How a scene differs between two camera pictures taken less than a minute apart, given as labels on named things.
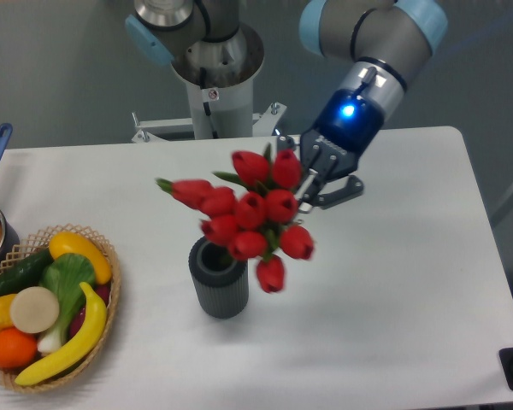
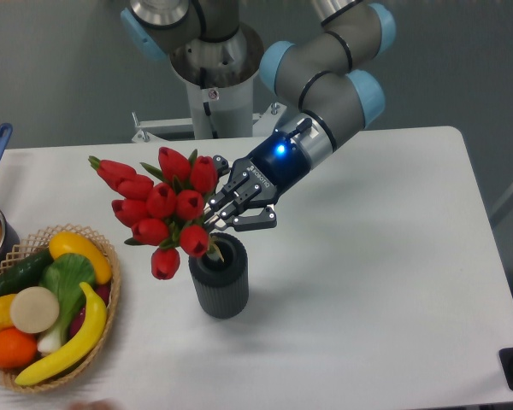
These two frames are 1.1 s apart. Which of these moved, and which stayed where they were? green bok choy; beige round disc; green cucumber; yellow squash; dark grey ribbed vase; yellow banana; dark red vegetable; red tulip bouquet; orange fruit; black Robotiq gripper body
Moved: red tulip bouquet; black Robotiq gripper body
Stayed: dark red vegetable; yellow squash; beige round disc; green cucumber; yellow banana; dark grey ribbed vase; orange fruit; green bok choy
